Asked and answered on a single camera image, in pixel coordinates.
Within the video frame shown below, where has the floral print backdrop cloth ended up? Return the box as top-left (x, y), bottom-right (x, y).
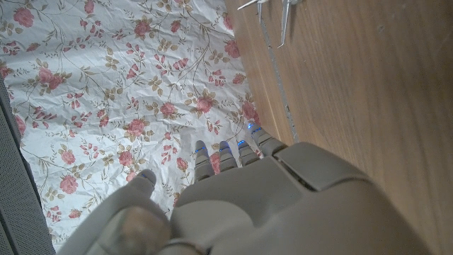
top-left (0, 0), bottom-right (265, 252)

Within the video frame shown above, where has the white toy airplane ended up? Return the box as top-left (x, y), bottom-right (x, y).
top-left (236, 0), bottom-right (305, 49)

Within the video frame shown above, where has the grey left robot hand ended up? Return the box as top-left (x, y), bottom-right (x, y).
top-left (56, 122), bottom-right (435, 255)

